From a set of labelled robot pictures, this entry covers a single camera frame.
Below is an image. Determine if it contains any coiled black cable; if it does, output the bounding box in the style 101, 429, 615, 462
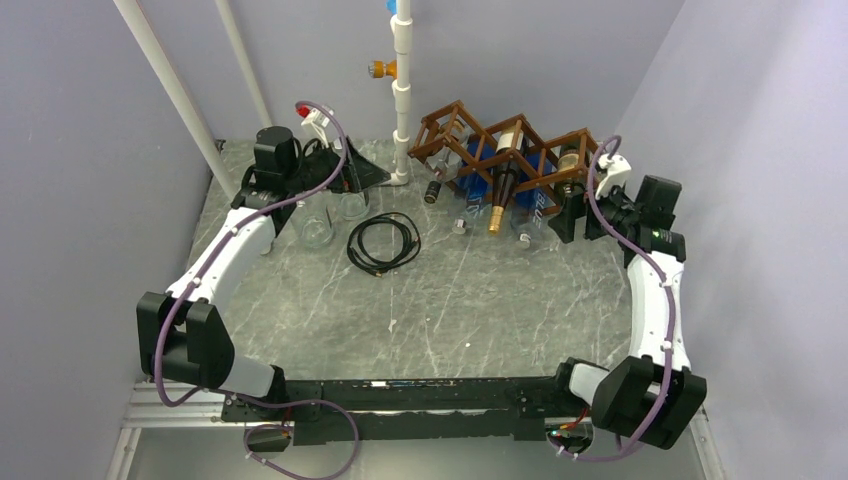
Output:
346, 212, 423, 279

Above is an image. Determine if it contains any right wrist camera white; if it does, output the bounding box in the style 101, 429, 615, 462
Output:
594, 154, 632, 201

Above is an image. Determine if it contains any dark green wine bottle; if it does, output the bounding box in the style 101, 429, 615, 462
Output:
553, 145, 588, 200

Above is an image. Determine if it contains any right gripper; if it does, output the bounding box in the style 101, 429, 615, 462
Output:
548, 177, 639, 243

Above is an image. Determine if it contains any dark bottle black cap left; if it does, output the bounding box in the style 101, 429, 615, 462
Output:
423, 141, 462, 204

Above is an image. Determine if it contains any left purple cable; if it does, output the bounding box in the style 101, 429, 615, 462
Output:
152, 100, 362, 480

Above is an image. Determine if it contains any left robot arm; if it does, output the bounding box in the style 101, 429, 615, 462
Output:
136, 126, 391, 420

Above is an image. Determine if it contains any clear glass bottle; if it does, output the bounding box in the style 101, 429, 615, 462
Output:
336, 191, 370, 221
291, 197, 335, 248

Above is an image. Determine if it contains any aluminium rail frame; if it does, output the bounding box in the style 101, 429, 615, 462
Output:
107, 381, 727, 479

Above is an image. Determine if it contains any brown wooden wine rack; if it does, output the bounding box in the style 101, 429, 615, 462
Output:
408, 100, 599, 216

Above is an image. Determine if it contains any purple cable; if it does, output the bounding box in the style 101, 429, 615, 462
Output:
152, 100, 362, 480
546, 135, 680, 465

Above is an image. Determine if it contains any white PVC pipe frame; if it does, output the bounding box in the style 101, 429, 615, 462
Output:
113, 0, 413, 256

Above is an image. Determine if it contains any blue label clear bottle left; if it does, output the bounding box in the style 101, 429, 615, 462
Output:
450, 172, 490, 235

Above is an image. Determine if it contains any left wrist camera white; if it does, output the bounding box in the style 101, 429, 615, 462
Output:
296, 106, 332, 146

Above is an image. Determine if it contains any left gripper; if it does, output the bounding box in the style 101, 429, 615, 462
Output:
285, 136, 391, 195

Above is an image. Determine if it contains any brown gold-capped wine bottle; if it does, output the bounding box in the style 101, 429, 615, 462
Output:
487, 125, 526, 235

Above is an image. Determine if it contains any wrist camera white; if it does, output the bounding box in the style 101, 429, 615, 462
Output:
594, 154, 632, 201
296, 106, 332, 146

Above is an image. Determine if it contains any orange valve fitting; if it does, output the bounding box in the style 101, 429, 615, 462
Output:
367, 60, 398, 80

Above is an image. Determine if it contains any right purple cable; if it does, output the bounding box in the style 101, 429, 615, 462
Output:
546, 135, 680, 465

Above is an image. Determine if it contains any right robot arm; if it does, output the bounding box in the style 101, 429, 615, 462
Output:
517, 175, 707, 453

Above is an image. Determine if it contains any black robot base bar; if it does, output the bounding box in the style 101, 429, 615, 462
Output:
222, 376, 586, 446

